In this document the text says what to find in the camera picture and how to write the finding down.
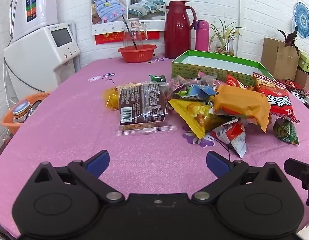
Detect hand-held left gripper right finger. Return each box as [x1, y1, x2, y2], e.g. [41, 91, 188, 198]
[192, 151, 282, 204]

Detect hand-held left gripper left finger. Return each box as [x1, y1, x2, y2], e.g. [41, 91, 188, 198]
[29, 150, 125, 204]

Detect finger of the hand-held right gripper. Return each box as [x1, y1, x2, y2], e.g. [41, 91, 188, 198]
[284, 158, 309, 207]

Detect brown label pastry packet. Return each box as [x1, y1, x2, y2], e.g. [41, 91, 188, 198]
[114, 82, 177, 136]

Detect green cardboard box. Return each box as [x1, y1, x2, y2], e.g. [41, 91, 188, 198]
[172, 50, 276, 87]

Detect red white triangular packet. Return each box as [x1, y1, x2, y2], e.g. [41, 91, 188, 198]
[210, 119, 247, 159]

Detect dark green triangular packet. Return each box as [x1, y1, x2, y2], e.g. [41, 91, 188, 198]
[273, 118, 300, 146]

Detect yellow triangular snack packet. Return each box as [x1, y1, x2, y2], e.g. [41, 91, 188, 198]
[168, 99, 221, 140]

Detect orange snack packet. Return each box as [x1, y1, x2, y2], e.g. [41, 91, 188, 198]
[213, 84, 271, 133]

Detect large red chip packet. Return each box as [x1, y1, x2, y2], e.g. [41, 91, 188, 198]
[252, 72, 301, 124]

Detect blue green snack packet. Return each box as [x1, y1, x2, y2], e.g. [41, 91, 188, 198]
[177, 84, 217, 101]

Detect red flat box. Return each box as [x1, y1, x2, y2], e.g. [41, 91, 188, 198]
[277, 78, 307, 91]

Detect small red snack packet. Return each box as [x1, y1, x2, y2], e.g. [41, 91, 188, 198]
[226, 74, 251, 90]

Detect beige cardboard box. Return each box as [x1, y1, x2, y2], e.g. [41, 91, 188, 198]
[295, 69, 309, 92]

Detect dark clear snack packet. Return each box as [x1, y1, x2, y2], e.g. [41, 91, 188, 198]
[167, 76, 191, 100]

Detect blue lid jar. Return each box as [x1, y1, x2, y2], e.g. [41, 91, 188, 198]
[12, 99, 31, 123]

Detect orange plastic basket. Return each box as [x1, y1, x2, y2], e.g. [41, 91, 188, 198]
[1, 92, 51, 135]

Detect green shoe box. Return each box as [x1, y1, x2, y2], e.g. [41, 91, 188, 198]
[298, 51, 309, 76]

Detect brown cardboard box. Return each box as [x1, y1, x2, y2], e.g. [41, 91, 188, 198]
[261, 37, 301, 81]

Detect red plastic basin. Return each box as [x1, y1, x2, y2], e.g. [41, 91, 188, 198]
[117, 44, 158, 63]

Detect plant in glass vase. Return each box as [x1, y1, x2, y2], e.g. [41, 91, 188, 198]
[209, 18, 246, 57]

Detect white appliance with screen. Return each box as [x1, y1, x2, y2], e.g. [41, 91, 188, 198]
[4, 23, 81, 93]

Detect pink bottle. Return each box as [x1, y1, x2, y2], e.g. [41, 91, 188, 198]
[195, 20, 210, 52]

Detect dark red leafy plant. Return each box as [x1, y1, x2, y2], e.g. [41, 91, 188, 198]
[277, 25, 301, 56]

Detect black stirring stick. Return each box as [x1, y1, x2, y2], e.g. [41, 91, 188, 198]
[122, 15, 138, 50]

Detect glass pitcher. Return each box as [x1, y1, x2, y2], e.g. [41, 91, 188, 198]
[123, 18, 148, 49]

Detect dark red thermos jug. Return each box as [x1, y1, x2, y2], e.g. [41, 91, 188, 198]
[165, 1, 197, 59]

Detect white water purifier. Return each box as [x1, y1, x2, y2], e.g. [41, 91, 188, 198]
[9, 0, 58, 42]

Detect blue decorative wall fans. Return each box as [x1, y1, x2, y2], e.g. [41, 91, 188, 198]
[292, 2, 309, 40]

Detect wall poster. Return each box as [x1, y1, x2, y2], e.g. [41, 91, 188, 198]
[91, 0, 167, 45]

